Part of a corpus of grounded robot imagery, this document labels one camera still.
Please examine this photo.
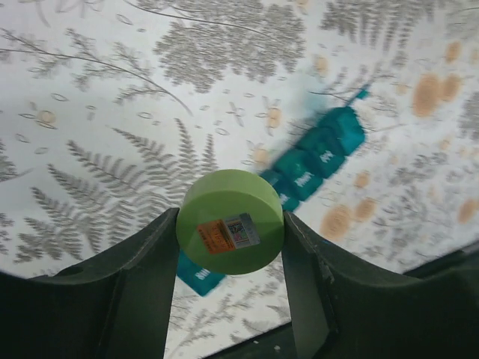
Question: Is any green bottle cap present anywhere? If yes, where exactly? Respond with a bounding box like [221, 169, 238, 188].
[176, 169, 284, 275]

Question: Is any floral tablecloth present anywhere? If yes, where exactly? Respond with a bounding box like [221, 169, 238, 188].
[1, 1, 478, 358]

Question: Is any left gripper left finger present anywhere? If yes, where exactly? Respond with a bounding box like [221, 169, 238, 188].
[1, 209, 179, 358]

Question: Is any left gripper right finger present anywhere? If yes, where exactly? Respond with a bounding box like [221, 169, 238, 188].
[282, 212, 478, 358]

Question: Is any teal weekly pill organizer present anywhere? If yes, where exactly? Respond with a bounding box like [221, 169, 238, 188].
[177, 85, 369, 296]

